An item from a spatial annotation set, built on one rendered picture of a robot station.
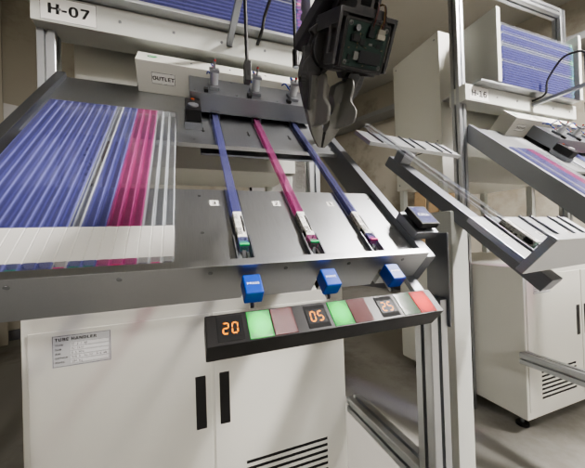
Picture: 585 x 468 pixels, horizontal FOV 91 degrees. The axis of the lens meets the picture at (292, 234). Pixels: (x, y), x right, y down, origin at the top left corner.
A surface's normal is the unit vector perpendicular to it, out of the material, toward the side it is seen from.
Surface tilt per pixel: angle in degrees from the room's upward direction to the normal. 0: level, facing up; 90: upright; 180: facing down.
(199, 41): 90
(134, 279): 133
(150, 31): 90
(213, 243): 43
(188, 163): 90
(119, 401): 90
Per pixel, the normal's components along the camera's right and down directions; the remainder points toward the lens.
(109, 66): 0.35, -0.02
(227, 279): 0.27, 0.67
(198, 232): 0.22, -0.74
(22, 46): 0.68, -0.03
